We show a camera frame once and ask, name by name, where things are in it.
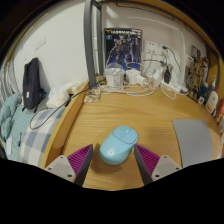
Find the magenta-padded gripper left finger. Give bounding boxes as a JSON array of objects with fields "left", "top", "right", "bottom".
[{"left": 44, "top": 143, "right": 94, "bottom": 187}]

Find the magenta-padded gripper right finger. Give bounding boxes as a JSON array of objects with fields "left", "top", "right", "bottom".
[{"left": 133, "top": 143, "right": 183, "bottom": 187}]

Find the light blue computer mouse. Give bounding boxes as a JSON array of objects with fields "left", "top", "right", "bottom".
[{"left": 98, "top": 125, "right": 139, "bottom": 166}]

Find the grey mouse pad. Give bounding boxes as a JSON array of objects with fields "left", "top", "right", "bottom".
[{"left": 172, "top": 119, "right": 215, "bottom": 169}]

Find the plaid bed blanket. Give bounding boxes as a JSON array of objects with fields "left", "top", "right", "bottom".
[{"left": 6, "top": 106, "right": 68, "bottom": 168}]

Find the white crumpled bag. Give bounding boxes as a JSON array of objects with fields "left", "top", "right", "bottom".
[{"left": 45, "top": 81, "right": 84, "bottom": 109}]

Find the teal pillow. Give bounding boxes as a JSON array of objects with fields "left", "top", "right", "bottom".
[{"left": 0, "top": 92, "right": 22, "bottom": 141}]

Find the white power strip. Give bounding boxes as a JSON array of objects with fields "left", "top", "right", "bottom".
[{"left": 159, "top": 79, "right": 189, "bottom": 95}]

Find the black backpack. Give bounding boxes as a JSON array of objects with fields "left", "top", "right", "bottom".
[{"left": 21, "top": 57, "right": 47, "bottom": 113}]

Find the black plug adapter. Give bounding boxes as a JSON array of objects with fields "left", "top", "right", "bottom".
[{"left": 163, "top": 65, "right": 173, "bottom": 84}]

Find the white charger block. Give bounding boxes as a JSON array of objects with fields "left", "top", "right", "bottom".
[{"left": 125, "top": 68, "right": 143, "bottom": 85}]

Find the brown tree creature figure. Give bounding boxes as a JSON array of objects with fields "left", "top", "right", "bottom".
[{"left": 185, "top": 54, "right": 209, "bottom": 98}]

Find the clear plastic container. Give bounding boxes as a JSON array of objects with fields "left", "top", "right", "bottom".
[{"left": 103, "top": 62, "right": 126, "bottom": 88}]

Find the robot model kit box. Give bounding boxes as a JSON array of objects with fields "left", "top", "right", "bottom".
[{"left": 103, "top": 27, "right": 143, "bottom": 72}]

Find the black cable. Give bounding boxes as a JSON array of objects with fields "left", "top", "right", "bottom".
[{"left": 29, "top": 79, "right": 106, "bottom": 130}]

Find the white wall socket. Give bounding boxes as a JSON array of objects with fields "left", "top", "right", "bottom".
[{"left": 143, "top": 39, "right": 159, "bottom": 56}]

